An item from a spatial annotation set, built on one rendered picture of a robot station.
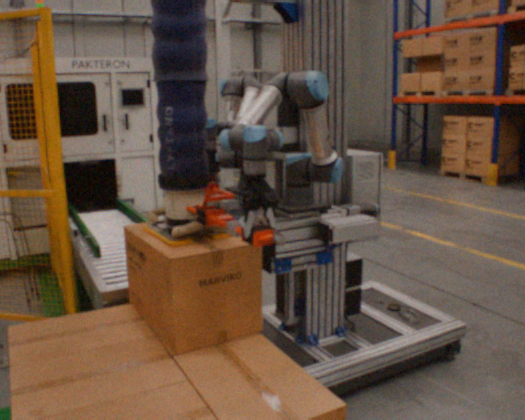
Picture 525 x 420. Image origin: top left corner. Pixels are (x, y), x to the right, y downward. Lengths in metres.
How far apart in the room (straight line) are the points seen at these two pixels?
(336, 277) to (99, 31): 9.56
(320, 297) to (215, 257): 0.91
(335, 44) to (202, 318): 1.46
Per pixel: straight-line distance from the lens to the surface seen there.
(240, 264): 1.97
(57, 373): 1.99
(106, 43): 11.48
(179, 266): 1.85
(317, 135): 2.04
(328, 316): 2.74
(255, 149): 1.55
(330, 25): 2.51
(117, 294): 2.54
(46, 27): 3.14
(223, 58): 5.66
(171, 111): 2.00
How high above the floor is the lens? 1.50
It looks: 13 degrees down
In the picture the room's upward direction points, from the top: 1 degrees counter-clockwise
